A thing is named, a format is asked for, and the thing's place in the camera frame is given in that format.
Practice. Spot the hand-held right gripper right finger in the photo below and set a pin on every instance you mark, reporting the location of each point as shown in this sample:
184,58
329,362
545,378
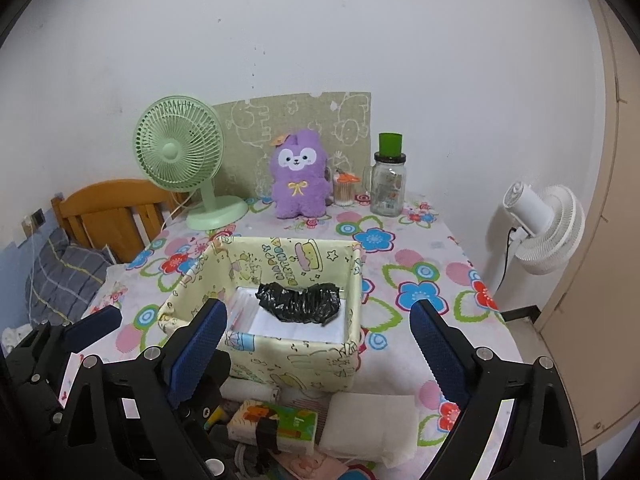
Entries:
440,355

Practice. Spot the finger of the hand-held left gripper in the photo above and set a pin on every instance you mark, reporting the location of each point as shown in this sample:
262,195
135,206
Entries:
212,385
95,327

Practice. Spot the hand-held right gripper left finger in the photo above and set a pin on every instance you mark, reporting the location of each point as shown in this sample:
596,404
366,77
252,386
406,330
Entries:
197,350

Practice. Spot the yellow cartoon fabric basket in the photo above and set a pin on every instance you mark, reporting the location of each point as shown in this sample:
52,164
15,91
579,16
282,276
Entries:
300,360

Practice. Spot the colourful tissue pack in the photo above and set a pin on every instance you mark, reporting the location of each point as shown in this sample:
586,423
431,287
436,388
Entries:
295,425

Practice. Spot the white cloth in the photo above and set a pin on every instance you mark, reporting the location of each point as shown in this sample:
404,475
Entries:
365,425
12,340

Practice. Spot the grey plaid pillow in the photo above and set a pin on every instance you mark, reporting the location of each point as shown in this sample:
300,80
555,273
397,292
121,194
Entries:
65,275

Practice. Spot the white crumpled cloth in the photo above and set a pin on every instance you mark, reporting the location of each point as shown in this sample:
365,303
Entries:
12,340

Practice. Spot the white paper sheet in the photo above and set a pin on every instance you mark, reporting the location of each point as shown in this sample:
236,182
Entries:
300,332

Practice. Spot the black plastic bag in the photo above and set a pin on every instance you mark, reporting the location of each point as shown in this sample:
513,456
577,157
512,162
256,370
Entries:
300,305

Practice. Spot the flowered tablecloth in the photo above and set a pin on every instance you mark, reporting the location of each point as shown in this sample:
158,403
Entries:
425,240

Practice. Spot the wooden headboard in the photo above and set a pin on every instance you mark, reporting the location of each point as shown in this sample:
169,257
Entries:
100,205

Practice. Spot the pink printed packet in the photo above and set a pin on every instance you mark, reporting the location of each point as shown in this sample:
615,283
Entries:
310,467

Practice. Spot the glass jar with green lid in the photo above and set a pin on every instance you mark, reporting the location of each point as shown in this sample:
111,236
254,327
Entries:
387,190

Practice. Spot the toothpick holder with orange lid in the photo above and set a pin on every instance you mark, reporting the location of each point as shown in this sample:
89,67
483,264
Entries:
344,192

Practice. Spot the green desk fan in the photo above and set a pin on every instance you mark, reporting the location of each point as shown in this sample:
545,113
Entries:
172,152

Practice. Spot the purple plush toy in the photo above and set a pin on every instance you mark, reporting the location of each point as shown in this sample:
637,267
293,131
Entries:
300,185

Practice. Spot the beige wardrobe door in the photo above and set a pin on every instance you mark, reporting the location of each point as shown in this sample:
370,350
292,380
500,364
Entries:
615,260

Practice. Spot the white wall fan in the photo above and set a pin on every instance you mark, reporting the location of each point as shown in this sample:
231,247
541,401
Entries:
545,230

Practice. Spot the green cartoon wall board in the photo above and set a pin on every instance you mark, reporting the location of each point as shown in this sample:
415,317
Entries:
310,120

